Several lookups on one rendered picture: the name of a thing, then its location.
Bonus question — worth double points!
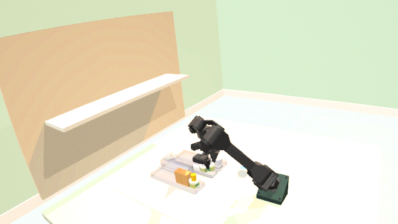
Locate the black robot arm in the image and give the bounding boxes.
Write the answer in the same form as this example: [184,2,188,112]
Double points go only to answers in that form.
[188,116,281,193]

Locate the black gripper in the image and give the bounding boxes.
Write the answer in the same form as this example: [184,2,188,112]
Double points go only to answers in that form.
[192,141,220,169]

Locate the orange box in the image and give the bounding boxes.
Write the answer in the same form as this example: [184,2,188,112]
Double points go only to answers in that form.
[174,168,191,187]

